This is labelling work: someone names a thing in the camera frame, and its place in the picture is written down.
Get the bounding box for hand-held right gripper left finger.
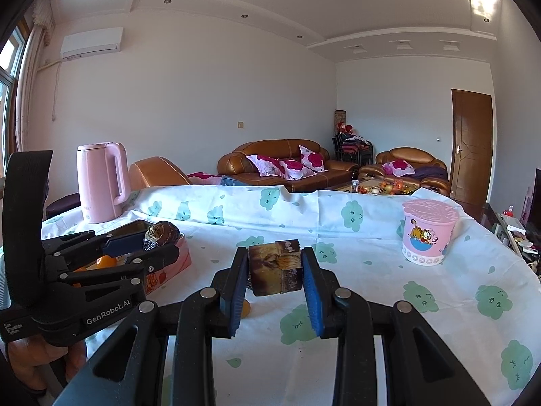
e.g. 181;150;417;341
53;246;251;406

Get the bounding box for purple blanket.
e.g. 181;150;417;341
412;166;449;180

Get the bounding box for pale window curtain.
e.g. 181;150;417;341
15;0;55;155

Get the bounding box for person's left hand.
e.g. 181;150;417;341
8;338;87;394

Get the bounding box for window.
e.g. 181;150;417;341
0;25;30;153

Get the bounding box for brown leather sofa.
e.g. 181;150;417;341
217;139;360;193

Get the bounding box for cluttered television cabinet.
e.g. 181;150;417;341
482;203;541;275

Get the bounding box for white cloud-print tablecloth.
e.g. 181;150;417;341
40;186;541;406

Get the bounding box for pink cartoon cup with lid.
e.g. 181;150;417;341
401;200;461;267

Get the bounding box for brown wooden door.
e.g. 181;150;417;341
449;89;494;216

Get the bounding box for stacked dark chairs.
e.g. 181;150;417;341
334;131;375;165

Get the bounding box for pink tin box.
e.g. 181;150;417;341
72;220;193;299

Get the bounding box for brown patterned cube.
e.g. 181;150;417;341
247;239;306;297

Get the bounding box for dark purple stool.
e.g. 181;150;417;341
46;192;83;221

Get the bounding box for black television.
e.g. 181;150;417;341
530;168;541;238

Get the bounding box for brown leather armchair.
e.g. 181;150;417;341
358;147;449;195

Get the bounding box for pink electric kettle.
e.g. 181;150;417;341
76;141;130;224

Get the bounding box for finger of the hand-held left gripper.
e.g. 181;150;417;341
61;243;180;294
42;222;148;269

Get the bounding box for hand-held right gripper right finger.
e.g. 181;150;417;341
300;246;493;406

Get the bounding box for brown shiny fruit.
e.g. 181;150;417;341
143;221;180;251

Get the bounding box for white air conditioner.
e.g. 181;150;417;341
60;27;124;59

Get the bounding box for white pink flower pillow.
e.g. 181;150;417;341
382;160;416;176
279;158;317;180
187;171;222;186
246;153;286;177
299;145;329;173

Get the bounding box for coffee table with snacks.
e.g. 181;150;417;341
342;178;423;196

